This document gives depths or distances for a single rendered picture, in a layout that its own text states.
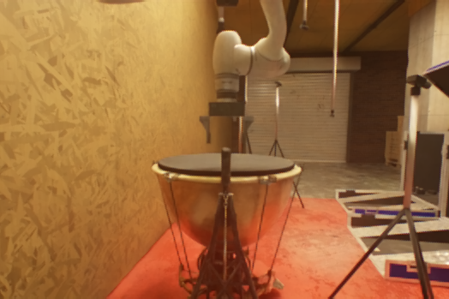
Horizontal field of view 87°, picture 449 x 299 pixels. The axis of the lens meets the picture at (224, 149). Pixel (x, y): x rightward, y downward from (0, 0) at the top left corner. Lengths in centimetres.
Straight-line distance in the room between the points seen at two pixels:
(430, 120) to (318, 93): 350
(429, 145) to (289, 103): 439
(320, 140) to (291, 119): 105
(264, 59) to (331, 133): 691
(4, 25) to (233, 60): 75
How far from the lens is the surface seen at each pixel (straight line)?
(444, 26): 529
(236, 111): 88
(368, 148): 823
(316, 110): 765
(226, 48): 89
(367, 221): 280
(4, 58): 109
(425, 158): 399
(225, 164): 75
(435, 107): 503
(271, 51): 90
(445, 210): 302
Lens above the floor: 96
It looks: 5 degrees down
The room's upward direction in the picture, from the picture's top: 1 degrees clockwise
